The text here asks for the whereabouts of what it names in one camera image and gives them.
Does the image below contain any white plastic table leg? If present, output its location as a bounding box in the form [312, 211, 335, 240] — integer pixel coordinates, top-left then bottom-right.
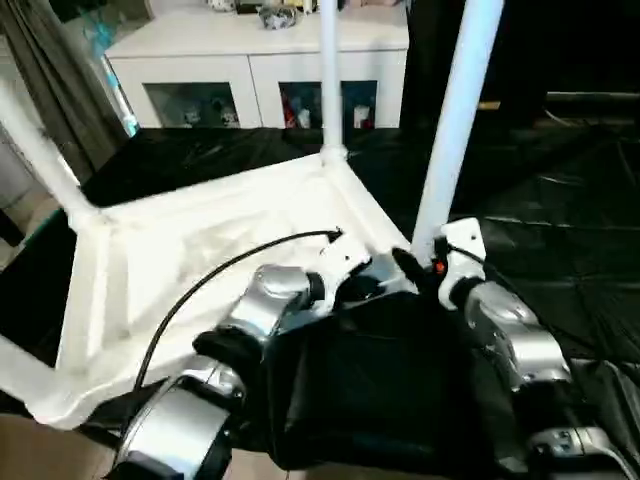
[0, 75, 106, 233]
[316, 0, 349, 166]
[410, 0, 506, 266]
[0, 335, 76, 421]

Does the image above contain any white upturned plastic table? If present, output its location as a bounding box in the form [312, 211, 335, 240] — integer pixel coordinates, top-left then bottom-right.
[25, 155, 441, 429]

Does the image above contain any black work mat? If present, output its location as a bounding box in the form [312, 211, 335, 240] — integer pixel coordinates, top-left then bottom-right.
[0, 120, 640, 476]

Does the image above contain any black case with yellow label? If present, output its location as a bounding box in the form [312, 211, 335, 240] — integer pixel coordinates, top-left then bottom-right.
[402, 0, 640, 131]

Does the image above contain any white glass-door cabinet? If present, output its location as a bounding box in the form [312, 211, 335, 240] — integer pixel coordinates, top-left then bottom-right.
[105, 0, 411, 131]

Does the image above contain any grey crumpled object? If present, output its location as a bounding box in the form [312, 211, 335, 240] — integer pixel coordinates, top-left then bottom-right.
[258, 3, 305, 31]

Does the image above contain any grey curtain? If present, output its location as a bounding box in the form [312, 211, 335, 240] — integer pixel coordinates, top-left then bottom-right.
[0, 0, 136, 186]

